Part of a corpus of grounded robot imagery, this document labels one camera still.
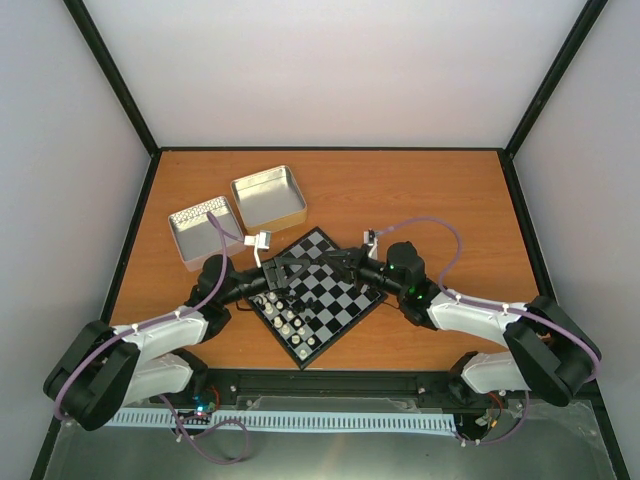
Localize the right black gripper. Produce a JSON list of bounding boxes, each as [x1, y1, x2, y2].
[[321, 244, 405, 298]]

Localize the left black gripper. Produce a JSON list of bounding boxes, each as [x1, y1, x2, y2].
[[222, 258, 311, 306]]

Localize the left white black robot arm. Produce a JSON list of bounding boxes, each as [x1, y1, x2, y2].
[[43, 254, 311, 431]]

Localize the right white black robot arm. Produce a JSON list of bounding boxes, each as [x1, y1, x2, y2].
[[322, 242, 602, 407]]

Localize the black and silver chessboard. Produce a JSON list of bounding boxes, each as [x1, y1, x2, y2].
[[247, 227, 388, 370]]

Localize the gold metal tin base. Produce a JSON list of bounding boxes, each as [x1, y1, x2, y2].
[[230, 165, 308, 235]]

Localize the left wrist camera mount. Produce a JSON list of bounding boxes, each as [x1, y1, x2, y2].
[[244, 230, 272, 268]]

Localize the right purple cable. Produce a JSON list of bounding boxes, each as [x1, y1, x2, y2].
[[377, 215, 603, 446]]

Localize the black aluminium frame rail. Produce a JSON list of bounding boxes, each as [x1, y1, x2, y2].
[[187, 369, 483, 405]]

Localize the light blue slotted cable duct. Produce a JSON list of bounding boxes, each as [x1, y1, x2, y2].
[[107, 408, 459, 435]]

